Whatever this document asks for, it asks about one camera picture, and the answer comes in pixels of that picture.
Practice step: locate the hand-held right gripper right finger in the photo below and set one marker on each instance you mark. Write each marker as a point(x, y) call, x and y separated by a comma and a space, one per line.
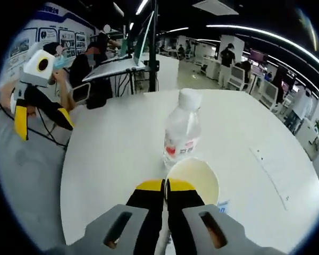
point(183, 210)

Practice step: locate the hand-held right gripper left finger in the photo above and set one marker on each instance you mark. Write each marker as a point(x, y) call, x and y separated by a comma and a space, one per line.
point(146, 212)

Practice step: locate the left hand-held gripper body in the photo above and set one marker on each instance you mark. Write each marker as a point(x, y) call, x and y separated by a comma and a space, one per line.
point(34, 71)

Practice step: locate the white paper cup item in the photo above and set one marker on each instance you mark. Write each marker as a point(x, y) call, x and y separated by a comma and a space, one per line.
point(196, 178)

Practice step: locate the clear water bottle item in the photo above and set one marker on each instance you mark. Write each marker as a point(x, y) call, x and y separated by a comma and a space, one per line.
point(182, 125)

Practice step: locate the person's left hand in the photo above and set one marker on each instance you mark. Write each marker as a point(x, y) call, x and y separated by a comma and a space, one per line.
point(6, 97)

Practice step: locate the black office chair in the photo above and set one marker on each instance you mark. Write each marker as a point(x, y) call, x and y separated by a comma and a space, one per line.
point(81, 92)

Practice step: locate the white round table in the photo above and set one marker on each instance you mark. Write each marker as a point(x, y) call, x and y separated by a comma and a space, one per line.
point(109, 159)

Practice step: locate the white side desk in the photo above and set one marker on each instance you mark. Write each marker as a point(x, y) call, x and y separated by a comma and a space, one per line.
point(114, 67)

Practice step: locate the desk monitor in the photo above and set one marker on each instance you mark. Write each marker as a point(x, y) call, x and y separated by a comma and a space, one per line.
point(143, 43)

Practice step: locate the black tripod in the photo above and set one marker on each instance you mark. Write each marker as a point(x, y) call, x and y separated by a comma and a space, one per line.
point(153, 53)

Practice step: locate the white office chair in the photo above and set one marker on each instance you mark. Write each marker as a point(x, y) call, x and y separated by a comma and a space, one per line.
point(239, 78)
point(269, 93)

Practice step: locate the wall display board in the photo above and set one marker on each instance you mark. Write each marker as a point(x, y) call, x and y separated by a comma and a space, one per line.
point(55, 34)

